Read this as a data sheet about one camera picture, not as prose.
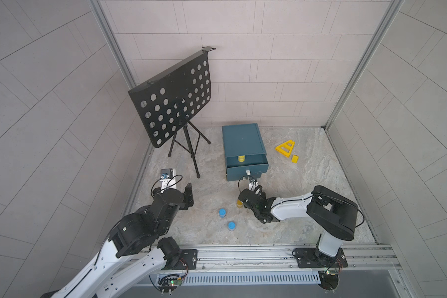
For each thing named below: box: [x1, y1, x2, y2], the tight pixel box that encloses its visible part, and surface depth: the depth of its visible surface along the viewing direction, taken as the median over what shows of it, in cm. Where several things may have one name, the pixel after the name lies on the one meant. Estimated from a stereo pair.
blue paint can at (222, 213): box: [218, 207, 227, 218], surface depth 83 cm
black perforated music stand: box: [127, 46, 217, 179], surface depth 67 cm
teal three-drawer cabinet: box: [222, 122, 269, 182], surface depth 85 cm
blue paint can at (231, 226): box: [227, 221, 237, 232], surface depth 80 cm
